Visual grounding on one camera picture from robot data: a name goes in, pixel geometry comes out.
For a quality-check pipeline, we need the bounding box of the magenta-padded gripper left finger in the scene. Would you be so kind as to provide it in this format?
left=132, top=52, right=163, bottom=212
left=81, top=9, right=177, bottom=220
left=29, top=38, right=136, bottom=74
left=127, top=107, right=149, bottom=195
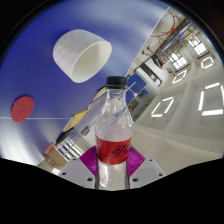
left=58, top=145, right=99, bottom=190

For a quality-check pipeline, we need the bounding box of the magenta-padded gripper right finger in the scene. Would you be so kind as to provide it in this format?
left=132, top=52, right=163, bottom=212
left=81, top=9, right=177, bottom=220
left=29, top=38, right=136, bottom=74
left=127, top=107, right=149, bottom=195
left=126, top=146, right=167, bottom=190

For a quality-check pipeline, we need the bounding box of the clear red-labelled drink bottle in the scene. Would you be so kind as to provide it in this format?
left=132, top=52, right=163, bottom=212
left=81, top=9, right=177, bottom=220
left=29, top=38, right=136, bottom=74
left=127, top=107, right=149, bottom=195
left=94, top=75, right=135, bottom=191

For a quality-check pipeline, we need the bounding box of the tall black-framed window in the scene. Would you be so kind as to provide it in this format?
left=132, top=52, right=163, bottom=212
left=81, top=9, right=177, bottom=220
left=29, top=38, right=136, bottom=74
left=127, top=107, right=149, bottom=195
left=54, top=138, right=84, bottom=161

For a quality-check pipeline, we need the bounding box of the brown cardboard box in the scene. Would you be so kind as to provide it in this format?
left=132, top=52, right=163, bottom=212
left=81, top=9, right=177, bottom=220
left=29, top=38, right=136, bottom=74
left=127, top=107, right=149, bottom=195
left=46, top=148, right=69, bottom=169

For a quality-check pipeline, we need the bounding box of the red table tennis paddle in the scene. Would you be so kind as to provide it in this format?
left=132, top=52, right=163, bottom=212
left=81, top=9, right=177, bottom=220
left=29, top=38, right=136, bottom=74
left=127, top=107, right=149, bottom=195
left=44, top=142, right=57, bottom=155

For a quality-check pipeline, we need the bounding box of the folded blue table tennis table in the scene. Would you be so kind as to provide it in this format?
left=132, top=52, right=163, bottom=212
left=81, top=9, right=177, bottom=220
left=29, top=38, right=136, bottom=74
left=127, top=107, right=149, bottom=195
left=128, top=73, right=148, bottom=98

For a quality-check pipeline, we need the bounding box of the flat round red coaster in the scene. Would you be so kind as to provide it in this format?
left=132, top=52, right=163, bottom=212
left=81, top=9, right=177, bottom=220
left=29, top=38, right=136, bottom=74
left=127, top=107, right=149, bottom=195
left=10, top=95, right=35, bottom=123

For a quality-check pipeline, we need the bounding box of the ceiling light group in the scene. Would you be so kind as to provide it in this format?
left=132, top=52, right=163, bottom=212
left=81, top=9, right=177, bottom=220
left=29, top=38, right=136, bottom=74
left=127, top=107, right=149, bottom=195
left=149, top=54, right=224, bottom=126

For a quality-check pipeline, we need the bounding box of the dark door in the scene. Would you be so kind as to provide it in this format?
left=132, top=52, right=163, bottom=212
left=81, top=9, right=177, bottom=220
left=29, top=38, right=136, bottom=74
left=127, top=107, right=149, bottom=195
left=134, top=63, right=164, bottom=88

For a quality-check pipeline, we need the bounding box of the white cup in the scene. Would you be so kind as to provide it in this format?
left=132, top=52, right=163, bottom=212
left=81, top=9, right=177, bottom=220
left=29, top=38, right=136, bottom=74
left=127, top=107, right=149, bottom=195
left=52, top=28, right=113, bottom=84

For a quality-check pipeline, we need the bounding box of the bookshelf unit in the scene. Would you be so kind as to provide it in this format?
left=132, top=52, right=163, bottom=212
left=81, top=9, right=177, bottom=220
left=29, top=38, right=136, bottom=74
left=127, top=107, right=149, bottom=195
left=156, top=19, right=198, bottom=56

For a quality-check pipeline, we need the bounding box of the red-legged table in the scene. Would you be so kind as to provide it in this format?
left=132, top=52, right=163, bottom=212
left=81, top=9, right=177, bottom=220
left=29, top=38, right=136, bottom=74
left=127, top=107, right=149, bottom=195
left=150, top=9, right=193, bottom=39

